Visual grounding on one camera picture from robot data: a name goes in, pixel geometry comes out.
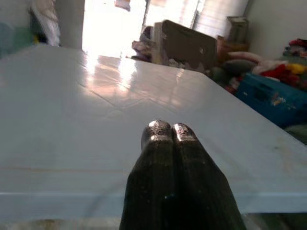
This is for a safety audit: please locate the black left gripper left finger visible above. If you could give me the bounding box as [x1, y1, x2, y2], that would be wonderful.
[118, 119, 175, 230]

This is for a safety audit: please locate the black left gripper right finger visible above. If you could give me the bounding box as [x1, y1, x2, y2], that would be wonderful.
[165, 122, 248, 230]

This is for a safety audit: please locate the large white plastic table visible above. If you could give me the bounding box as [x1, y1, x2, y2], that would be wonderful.
[0, 45, 307, 220]

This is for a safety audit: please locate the blue plastic crate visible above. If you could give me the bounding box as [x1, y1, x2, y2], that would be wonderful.
[235, 72, 307, 130]

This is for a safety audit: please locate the grey pillow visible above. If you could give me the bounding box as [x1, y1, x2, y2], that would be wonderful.
[221, 59, 258, 78]

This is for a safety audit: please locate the brown cardboard box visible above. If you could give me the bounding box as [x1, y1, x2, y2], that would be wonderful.
[153, 20, 218, 74]

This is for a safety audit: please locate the pink pillow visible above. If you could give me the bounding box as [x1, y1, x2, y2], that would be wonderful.
[227, 51, 266, 63]

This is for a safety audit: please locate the red cloth pile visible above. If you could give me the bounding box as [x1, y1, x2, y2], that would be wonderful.
[260, 64, 304, 83]

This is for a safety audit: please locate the small wooden shelf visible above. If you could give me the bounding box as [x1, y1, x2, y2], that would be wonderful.
[226, 16, 250, 46]

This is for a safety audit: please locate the white hanging cloth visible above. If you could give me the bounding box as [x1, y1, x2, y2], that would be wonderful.
[30, 0, 61, 46]

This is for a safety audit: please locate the light green cabinet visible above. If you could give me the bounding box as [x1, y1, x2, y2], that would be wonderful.
[0, 23, 34, 58]

